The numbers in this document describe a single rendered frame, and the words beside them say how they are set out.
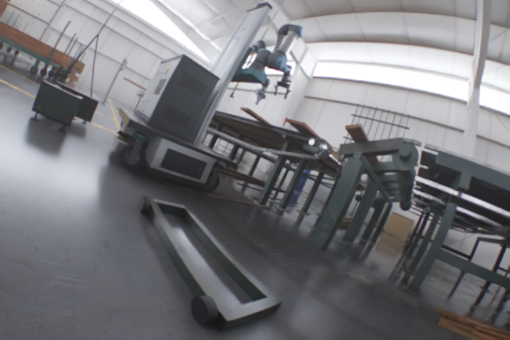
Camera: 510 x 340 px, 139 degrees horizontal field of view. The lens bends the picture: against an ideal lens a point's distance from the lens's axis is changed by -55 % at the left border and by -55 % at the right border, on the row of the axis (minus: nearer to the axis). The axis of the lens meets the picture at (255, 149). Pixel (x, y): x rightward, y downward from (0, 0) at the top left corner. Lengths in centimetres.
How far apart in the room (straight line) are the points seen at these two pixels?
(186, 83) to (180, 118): 24
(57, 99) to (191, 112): 107
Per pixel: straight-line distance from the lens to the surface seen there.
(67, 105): 177
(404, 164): 170
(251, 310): 63
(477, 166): 176
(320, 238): 169
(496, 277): 202
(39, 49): 507
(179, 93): 143
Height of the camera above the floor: 44
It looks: 2 degrees up
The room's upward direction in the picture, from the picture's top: 25 degrees clockwise
